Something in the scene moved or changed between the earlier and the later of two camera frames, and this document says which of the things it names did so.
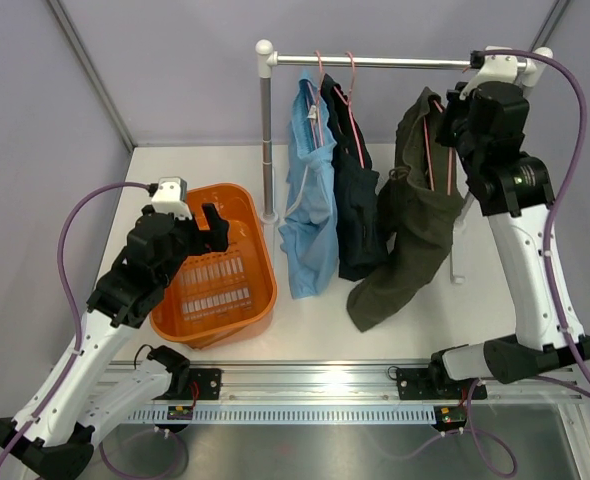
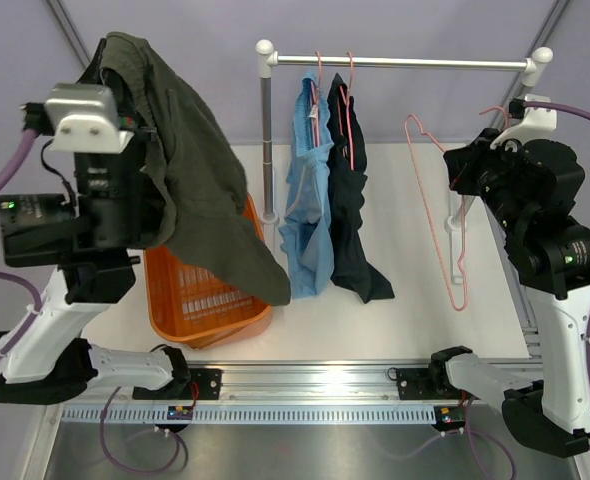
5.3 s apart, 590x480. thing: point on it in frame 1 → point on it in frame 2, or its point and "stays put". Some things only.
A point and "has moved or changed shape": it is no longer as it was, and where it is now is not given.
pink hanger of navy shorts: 348,103 has moved or changed shape
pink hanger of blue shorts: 312,91 stays put
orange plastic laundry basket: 218,295 stays put
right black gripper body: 452,128 → 487,174
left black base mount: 195,384 stays put
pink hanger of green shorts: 429,155 → 461,263
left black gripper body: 187,244 → 109,207
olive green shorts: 421,198 → 201,179
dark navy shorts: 359,215 has moved or changed shape
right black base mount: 418,384 stays put
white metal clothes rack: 534,69 stays put
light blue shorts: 308,228 stays put
